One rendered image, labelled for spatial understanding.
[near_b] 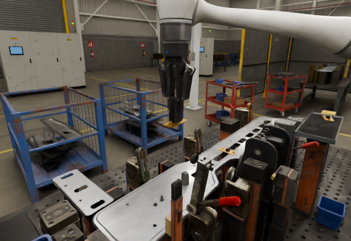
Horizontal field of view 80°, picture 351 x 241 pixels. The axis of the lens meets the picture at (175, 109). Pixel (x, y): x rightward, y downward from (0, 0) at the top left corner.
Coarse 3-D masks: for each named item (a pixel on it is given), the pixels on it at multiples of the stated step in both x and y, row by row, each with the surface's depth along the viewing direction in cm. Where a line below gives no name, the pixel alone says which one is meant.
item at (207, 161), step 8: (192, 160) 56; (200, 160) 55; (208, 160) 55; (200, 168) 54; (208, 168) 54; (200, 176) 54; (200, 184) 55; (192, 192) 58; (200, 192) 57; (192, 200) 58; (200, 200) 60; (200, 208) 61
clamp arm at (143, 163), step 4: (140, 148) 82; (144, 148) 83; (136, 152) 82; (140, 152) 82; (144, 152) 82; (136, 156) 83; (140, 156) 82; (144, 156) 82; (140, 160) 82; (144, 160) 83; (140, 164) 82; (144, 164) 84; (140, 168) 83; (144, 168) 83; (148, 168) 85; (140, 172) 83; (144, 172) 83; (148, 172) 85; (140, 176) 84; (144, 176) 83; (148, 176) 85; (144, 180) 83
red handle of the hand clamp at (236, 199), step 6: (222, 198) 53; (228, 198) 52; (234, 198) 50; (198, 204) 58; (204, 204) 57; (210, 204) 55; (216, 204) 54; (222, 204) 52; (228, 204) 51; (234, 204) 50
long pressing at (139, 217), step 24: (216, 144) 112; (240, 144) 112; (192, 168) 89; (216, 168) 89; (144, 192) 74; (168, 192) 74; (96, 216) 64; (120, 216) 64; (144, 216) 64; (120, 240) 56; (144, 240) 56
